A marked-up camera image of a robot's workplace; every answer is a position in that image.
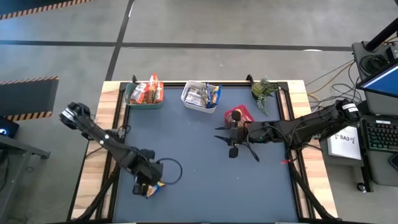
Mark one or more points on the black stand pole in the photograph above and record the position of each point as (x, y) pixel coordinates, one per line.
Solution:
(381, 39)

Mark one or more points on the black aluminium table frame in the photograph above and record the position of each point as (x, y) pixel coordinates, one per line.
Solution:
(233, 83)

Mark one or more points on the white plastic bin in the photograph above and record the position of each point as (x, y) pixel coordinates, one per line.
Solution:
(199, 109)

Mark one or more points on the white paper sign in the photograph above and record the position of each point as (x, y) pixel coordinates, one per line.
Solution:
(345, 146)

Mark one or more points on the metal workstation cart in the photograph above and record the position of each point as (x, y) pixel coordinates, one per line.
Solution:
(357, 49)

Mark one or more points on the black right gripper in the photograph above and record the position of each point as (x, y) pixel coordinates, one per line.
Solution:
(244, 133)

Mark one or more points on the black caster wheel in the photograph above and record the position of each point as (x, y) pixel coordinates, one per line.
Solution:
(361, 187)

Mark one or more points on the computer monitor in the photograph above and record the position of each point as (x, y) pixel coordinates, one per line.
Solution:
(384, 82)

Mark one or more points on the red plastic bin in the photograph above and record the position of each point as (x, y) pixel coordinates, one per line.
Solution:
(245, 107)

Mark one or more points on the black computer mouse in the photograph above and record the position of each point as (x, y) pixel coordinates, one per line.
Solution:
(395, 161)

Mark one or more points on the black hazard-striped floor mat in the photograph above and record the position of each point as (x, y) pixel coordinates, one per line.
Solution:
(15, 6)
(28, 96)

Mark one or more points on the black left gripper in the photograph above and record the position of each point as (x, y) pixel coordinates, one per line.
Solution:
(149, 169)

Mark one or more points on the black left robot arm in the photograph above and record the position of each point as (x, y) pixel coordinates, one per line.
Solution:
(105, 143)

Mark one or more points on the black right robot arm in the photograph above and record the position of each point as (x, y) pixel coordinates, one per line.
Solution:
(311, 124)

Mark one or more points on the teal plastic bin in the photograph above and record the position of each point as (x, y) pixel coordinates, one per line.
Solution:
(144, 106)

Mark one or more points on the grey metal desk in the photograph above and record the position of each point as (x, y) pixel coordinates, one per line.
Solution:
(18, 146)

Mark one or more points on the backlit black keyboard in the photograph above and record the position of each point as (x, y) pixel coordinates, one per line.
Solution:
(381, 135)

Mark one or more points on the black device blue light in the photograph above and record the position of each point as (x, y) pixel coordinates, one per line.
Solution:
(9, 127)

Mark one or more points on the potted succulent plant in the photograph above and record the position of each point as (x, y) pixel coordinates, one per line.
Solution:
(262, 90)

